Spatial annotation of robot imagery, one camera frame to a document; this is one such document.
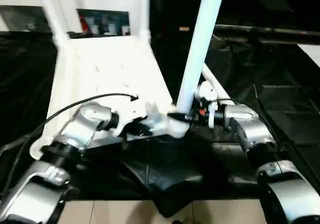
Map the white plastic table leg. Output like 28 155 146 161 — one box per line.
138 0 153 43
201 63 232 101
36 0 73 49
174 0 227 115

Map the white plastic table top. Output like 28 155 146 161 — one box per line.
29 33 191 161

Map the black mat cover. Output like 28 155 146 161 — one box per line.
0 25 320 219

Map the long black rod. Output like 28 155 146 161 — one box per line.
214 24 320 37

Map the red item behind glass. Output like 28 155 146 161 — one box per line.
78 14 87 31

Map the white flat board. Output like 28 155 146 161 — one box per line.
297 43 320 67

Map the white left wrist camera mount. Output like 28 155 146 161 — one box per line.
113 94 151 137

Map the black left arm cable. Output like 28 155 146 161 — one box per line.
0 93 140 197

